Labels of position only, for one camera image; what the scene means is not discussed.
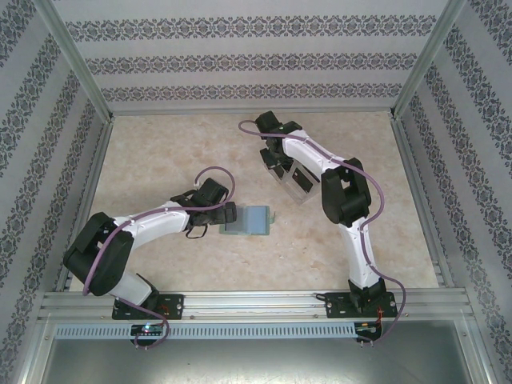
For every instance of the green card holder wallet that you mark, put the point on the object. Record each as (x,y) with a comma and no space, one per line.
(256,220)

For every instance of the clear acrylic card stand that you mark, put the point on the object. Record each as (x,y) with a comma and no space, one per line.
(294,194)

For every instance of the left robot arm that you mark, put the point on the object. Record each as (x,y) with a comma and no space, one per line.
(160,222)

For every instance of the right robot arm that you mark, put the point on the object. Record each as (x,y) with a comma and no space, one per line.
(358,248)

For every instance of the small circuit board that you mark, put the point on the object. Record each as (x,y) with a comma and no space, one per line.
(146,330)
(366,328)

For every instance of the grey metal panel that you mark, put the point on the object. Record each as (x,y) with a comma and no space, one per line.
(256,364)

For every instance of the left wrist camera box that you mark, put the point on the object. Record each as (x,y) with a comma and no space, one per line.
(212,191)

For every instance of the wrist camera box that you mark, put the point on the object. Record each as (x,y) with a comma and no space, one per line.
(268,122)
(212,191)

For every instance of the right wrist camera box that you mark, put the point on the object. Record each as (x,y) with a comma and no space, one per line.
(268,122)

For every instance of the aluminium back rail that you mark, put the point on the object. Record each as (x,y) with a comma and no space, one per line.
(256,113)

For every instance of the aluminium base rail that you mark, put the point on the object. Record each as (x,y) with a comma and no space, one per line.
(256,306)

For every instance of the aluminium side rail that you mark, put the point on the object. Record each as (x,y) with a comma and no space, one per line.
(407,160)
(98,160)

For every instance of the aluminium frame post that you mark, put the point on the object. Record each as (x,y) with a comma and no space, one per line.
(425,60)
(76,60)

